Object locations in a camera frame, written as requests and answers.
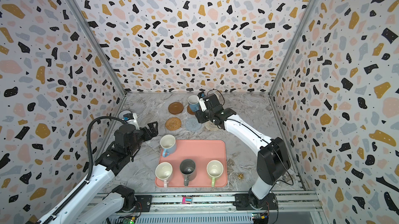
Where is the beige patterned round coaster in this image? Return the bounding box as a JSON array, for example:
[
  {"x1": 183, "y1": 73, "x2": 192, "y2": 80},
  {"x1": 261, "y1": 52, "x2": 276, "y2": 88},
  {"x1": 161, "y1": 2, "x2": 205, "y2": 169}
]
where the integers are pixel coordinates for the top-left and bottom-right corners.
[{"x1": 205, "y1": 122, "x2": 219, "y2": 131}]

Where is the woven rattan coaster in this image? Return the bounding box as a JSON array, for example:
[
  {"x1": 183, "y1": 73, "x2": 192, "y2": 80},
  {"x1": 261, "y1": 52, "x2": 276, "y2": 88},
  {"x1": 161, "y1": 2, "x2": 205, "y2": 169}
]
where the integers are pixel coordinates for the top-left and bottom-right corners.
[{"x1": 165, "y1": 117, "x2": 182, "y2": 131}]

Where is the light blue mug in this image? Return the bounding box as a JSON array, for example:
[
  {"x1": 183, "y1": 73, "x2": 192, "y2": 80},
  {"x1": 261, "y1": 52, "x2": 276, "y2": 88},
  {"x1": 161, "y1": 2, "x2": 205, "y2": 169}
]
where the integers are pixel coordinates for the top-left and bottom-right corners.
[{"x1": 188, "y1": 95, "x2": 201, "y2": 113}]

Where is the brown wooden coaster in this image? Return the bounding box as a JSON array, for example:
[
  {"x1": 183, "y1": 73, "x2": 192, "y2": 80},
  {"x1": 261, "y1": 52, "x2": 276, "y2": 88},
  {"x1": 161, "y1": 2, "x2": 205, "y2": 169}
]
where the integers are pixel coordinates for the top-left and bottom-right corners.
[
  {"x1": 168, "y1": 102, "x2": 184, "y2": 115},
  {"x1": 187, "y1": 105, "x2": 195, "y2": 115}
]

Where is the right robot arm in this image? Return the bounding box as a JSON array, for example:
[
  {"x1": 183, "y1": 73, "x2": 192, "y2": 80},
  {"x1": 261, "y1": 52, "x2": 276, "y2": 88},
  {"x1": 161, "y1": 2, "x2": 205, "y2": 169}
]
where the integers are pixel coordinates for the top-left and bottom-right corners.
[{"x1": 193, "y1": 92, "x2": 291, "y2": 209}]

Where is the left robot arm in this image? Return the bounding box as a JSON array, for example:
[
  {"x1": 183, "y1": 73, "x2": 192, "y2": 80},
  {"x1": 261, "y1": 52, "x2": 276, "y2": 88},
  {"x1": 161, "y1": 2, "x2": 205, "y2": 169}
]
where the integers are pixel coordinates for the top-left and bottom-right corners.
[{"x1": 37, "y1": 121, "x2": 159, "y2": 224}]

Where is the light blue round coaster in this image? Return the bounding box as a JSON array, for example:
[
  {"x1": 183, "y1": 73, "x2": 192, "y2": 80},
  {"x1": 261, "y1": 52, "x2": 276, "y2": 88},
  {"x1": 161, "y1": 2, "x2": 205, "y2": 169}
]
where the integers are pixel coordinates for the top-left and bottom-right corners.
[{"x1": 185, "y1": 118, "x2": 202, "y2": 132}]

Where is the black tape roll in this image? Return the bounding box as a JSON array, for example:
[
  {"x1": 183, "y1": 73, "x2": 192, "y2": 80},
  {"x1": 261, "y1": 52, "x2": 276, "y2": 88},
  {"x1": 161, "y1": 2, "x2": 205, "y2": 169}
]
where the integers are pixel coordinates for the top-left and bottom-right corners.
[{"x1": 118, "y1": 109, "x2": 132, "y2": 119}]

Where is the pink silicone tray mat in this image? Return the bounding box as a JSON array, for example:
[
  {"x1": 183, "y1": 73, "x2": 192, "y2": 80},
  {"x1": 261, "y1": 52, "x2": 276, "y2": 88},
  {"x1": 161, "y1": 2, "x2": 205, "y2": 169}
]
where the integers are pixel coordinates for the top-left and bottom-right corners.
[{"x1": 155, "y1": 140, "x2": 228, "y2": 188}]

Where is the dark grey mug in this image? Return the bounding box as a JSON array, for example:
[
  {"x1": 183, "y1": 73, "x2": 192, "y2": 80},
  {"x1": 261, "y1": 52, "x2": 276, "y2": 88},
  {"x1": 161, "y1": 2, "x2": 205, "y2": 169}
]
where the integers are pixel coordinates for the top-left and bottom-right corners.
[{"x1": 179, "y1": 159, "x2": 197, "y2": 187}]

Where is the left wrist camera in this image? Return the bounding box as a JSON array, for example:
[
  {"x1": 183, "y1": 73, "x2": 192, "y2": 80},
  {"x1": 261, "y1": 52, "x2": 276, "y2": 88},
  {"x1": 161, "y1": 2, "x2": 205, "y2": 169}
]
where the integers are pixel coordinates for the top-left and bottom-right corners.
[{"x1": 123, "y1": 113, "x2": 140, "y2": 130}]

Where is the white mug blue handle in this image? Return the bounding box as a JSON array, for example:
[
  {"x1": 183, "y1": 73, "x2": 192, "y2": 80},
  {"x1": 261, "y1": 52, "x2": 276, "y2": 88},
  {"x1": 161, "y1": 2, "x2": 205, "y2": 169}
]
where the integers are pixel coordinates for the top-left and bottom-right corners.
[{"x1": 160, "y1": 135, "x2": 177, "y2": 158}]

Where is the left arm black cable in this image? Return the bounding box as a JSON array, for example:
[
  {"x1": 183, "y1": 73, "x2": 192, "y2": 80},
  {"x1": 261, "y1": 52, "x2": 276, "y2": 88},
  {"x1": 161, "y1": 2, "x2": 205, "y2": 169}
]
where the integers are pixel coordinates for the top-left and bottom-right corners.
[{"x1": 86, "y1": 115, "x2": 127, "y2": 181}]

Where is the white mug pink handle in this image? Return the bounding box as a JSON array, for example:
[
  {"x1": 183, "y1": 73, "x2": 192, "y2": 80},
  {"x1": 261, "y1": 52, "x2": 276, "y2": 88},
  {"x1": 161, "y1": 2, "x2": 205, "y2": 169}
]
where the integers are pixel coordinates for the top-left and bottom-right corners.
[{"x1": 155, "y1": 162, "x2": 174, "y2": 188}]

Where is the white mug green handle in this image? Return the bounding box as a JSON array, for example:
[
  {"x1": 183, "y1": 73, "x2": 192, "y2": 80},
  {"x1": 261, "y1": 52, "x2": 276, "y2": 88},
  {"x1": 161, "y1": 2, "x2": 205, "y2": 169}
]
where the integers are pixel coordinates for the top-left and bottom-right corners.
[{"x1": 206, "y1": 160, "x2": 224, "y2": 187}]

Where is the aluminium front rail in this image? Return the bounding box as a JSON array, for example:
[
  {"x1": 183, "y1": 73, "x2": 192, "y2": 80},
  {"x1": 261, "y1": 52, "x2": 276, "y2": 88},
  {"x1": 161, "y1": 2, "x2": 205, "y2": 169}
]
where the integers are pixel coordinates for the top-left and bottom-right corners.
[{"x1": 55, "y1": 191, "x2": 323, "y2": 224}]

